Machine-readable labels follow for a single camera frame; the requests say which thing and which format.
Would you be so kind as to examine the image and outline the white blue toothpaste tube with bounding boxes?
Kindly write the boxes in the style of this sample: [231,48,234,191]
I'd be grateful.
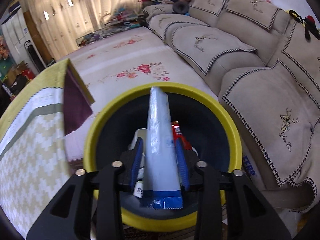
[142,87,183,210]

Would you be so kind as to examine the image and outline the red snack wrapper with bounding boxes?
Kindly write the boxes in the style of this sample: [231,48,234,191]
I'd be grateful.
[171,121,192,150]

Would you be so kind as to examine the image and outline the yellow rim trash bin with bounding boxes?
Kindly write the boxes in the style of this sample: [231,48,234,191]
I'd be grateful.
[84,82,242,232]

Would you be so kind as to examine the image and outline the patterned yellow table cloth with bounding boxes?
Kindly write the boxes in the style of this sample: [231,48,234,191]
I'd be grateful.
[1,59,94,237]

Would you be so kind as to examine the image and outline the beige sectional sofa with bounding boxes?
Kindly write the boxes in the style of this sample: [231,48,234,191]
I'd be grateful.
[143,0,319,213]

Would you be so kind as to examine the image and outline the black tower fan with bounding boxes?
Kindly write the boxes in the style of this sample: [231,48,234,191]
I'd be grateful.
[24,40,46,73]

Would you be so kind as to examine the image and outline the floral beige floor mat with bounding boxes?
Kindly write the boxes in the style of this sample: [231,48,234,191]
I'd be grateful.
[65,27,217,161]

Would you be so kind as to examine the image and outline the white standing air conditioner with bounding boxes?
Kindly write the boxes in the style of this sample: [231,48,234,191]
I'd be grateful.
[1,8,36,71]

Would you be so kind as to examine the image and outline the cream patterned curtains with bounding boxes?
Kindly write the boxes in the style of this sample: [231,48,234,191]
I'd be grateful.
[19,0,141,60]

